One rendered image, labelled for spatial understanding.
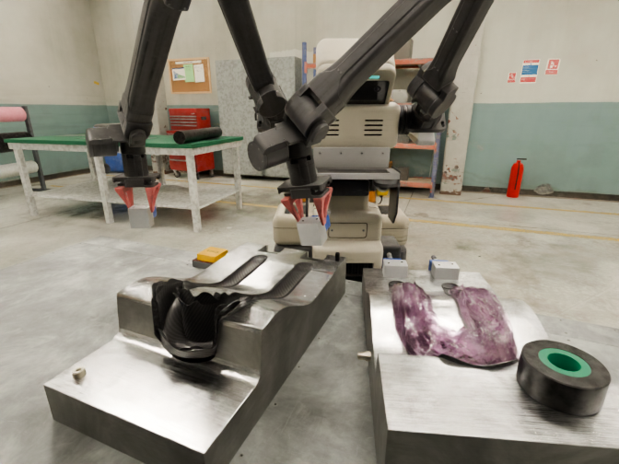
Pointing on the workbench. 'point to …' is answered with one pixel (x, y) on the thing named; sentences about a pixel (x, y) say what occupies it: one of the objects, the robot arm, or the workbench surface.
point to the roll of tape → (563, 377)
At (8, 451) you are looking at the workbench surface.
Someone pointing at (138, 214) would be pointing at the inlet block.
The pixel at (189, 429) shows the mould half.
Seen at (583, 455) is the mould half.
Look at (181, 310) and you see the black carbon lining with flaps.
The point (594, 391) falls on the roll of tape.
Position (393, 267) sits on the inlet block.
